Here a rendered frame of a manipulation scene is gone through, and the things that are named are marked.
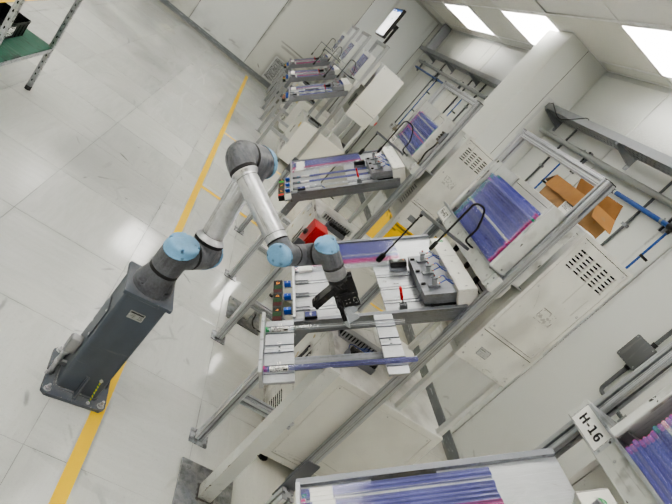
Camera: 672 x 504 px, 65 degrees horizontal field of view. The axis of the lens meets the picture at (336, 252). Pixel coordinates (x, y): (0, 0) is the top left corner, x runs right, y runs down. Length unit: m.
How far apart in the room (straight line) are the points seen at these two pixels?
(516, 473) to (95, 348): 1.48
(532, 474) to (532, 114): 4.32
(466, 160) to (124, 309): 2.34
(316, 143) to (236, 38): 4.39
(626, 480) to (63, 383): 1.87
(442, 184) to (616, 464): 2.38
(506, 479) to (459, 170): 2.34
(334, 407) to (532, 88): 3.88
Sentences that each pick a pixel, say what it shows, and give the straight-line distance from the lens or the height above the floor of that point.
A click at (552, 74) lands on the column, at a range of 5.52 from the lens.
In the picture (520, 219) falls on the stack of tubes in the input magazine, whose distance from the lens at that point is 2.21.
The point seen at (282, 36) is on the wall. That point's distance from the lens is 10.60.
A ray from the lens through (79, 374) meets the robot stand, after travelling 2.26.
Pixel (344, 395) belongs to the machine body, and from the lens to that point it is 2.38.
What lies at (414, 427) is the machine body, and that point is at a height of 0.59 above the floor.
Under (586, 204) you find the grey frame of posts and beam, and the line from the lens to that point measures 2.14.
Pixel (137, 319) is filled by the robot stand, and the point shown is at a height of 0.45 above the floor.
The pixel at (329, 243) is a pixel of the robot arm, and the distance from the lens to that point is 1.73.
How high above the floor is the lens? 1.65
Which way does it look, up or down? 17 degrees down
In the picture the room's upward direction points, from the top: 42 degrees clockwise
